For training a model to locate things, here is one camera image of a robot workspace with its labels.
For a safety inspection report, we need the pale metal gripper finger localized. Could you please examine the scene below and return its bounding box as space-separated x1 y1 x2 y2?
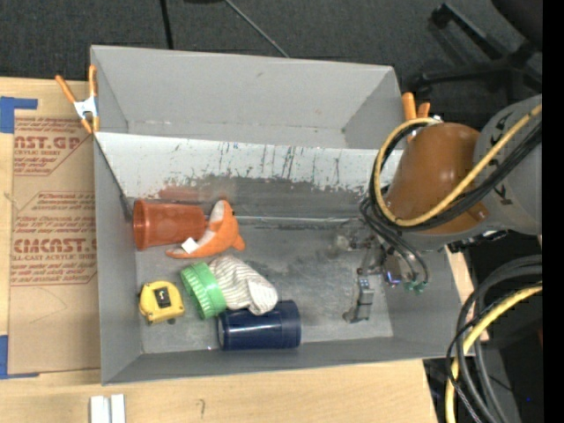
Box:
342 278 376 324
329 234 374 253

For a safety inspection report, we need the grey metal bin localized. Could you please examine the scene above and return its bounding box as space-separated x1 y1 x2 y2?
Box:
89 44 464 387

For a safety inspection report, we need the dark blue cup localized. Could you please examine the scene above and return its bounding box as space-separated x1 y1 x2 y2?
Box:
216 300 303 352

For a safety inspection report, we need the white striped cloth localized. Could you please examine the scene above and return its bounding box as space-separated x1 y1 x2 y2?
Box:
208 255 279 316

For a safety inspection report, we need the orange and white toy fish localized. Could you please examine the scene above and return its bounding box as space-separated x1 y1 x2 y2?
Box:
165 199 246 260

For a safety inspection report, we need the green plastic lid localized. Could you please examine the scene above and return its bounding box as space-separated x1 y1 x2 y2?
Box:
180 261 228 321

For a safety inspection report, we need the orange plastic cup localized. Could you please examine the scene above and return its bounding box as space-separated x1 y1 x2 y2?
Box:
132 198 209 251

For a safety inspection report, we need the yellow tape measure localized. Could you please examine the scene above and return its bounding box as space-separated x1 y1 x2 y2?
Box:
137 280 186 325

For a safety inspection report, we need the brown cardboard board red print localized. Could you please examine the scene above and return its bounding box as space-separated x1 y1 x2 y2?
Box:
0 76 102 381

